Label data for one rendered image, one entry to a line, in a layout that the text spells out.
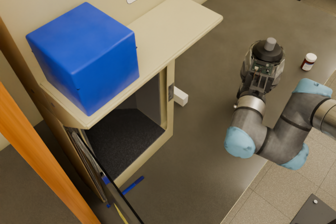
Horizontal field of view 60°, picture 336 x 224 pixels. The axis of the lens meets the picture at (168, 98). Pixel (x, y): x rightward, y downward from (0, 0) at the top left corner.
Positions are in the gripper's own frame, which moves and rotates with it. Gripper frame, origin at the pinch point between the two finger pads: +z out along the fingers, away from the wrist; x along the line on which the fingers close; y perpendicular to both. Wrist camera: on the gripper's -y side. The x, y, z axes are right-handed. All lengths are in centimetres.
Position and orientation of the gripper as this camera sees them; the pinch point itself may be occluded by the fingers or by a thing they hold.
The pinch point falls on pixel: (264, 58)
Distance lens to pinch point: 96.7
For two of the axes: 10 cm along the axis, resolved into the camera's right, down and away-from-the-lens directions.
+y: 0.0, -5.8, -8.1
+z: 3.9, -7.5, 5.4
